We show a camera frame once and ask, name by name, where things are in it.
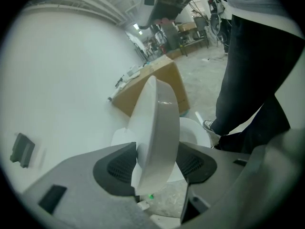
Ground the white sealant tube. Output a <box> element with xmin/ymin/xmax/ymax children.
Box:
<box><xmin>107</xmin><ymin>84</ymin><xmax>127</xmax><ymax>103</ymax></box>

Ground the black wall shelf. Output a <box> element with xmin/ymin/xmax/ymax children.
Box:
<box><xmin>10</xmin><ymin>132</ymin><xmax>36</xmax><ymax>169</ymax></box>

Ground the person's right hand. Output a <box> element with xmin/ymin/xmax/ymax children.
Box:
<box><xmin>154</xmin><ymin>18</ymin><xmax>176</xmax><ymax>26</ymax></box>

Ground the person's right shoe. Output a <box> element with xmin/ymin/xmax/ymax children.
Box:
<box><xmin>202</xmin><ymin>120</ymin><xmax>222</xmax><ymax>138</ymax></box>

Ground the white tankless toilet bowl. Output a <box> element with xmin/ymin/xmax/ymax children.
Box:
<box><xmin>111</xmin><ymin>117</ymin><xmax>212</xmax><ymax>184</ymax></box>

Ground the large cardboard box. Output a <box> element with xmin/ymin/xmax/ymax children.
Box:
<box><xmin>112</xmin><ymin>54</ymin><xmax>191</xmax><ymax>118</ymax></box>

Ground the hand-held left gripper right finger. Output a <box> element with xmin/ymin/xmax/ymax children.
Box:
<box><xmin>176</xmin><ymin>142</ymin><xmax>251</xmax><ymax>224</ymax></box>

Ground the black office chair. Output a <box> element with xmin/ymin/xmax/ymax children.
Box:
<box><xmin>208</xmin><ymin>0</ymin><xmax>233</xmax><ymax>55</ymax></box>

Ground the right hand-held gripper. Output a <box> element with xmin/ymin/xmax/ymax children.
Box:
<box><xmin>138</xmin><ymin>0</ymin><xmax>200</xmax><ymax>30</ymax></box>

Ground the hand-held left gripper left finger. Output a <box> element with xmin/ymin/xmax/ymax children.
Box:
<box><xmin>21</xmin><ymin>141</ymin><xmax>156</xmax><ymax>229</ymax></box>

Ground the wooden workbench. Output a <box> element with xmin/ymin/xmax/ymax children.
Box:
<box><xmin>166</xmin><ymin>37</ymin><xmax>210</xmax><ymax>60</ymax></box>

